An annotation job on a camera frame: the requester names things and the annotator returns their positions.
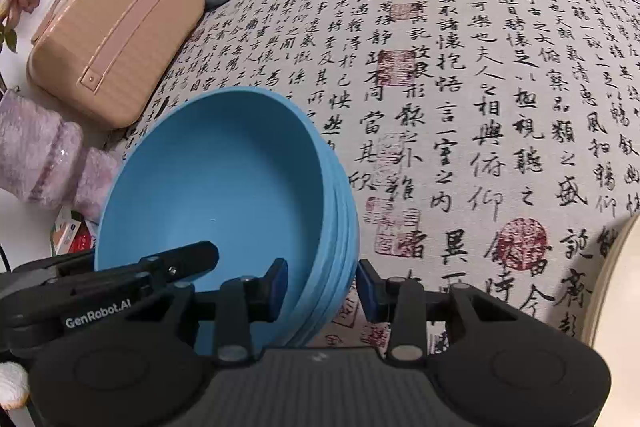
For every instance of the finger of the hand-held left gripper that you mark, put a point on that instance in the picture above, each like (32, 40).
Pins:
(190, 259)

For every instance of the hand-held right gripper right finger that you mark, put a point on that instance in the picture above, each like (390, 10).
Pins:
(365, 292)

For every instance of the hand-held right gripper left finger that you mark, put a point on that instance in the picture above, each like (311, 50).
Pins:
(281, 282)

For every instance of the cream plate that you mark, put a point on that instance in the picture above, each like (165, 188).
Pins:
(622, 307)

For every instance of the red box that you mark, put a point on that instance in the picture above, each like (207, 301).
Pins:
(86, 239)

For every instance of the white green box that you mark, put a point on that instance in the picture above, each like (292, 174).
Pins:
(65, 232)

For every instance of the purple textured vase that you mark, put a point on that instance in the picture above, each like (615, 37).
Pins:
(45, 157)

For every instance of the pink suitcase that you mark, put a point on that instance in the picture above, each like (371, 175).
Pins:
(115, 37)

